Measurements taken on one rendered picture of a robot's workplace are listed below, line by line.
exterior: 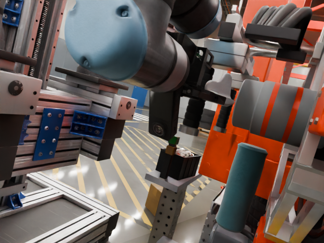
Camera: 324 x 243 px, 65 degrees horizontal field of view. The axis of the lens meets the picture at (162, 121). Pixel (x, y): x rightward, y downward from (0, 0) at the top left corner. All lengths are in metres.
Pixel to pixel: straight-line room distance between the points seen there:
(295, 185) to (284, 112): 0.23
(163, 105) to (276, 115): 0.31
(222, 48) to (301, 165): 0.26
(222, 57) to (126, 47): 0.33
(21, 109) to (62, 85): 0.50
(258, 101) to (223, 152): 0.55
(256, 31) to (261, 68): 0.65
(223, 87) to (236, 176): 0.38
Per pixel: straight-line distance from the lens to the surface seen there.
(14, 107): 0.66
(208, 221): 1.34
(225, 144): 1.14
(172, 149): 1.14
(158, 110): 0.41
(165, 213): 1.44
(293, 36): 0.51
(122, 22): 0.22
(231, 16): 0.56
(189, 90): 0.41
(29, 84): 0.67
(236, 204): 0.81
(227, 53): 0.53
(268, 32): 0.51
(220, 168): 1.16
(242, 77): 0.86
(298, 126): 0.63
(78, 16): 0.25
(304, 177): 0.44
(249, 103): 0.64
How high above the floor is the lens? 0.81
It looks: 5 degrees down
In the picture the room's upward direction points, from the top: 15 degrees clockwise
